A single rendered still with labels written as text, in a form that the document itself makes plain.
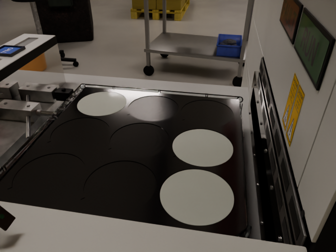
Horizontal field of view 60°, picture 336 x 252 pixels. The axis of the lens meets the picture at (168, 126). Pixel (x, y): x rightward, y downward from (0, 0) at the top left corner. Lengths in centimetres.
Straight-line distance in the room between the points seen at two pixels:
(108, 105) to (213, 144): 24
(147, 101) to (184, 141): 16
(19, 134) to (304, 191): 49
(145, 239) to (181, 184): 15
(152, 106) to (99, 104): 11
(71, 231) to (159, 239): 8
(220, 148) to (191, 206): 13
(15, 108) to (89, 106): 14
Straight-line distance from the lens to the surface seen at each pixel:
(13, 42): 86
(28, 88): 72
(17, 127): 63
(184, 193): 41
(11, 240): 32
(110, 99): 63
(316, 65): 31
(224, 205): 40
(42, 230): 31
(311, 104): 32
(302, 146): 33
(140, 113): 57
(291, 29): 43
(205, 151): 48
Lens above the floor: 120
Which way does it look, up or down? 34 degrees down
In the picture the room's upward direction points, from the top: straight up
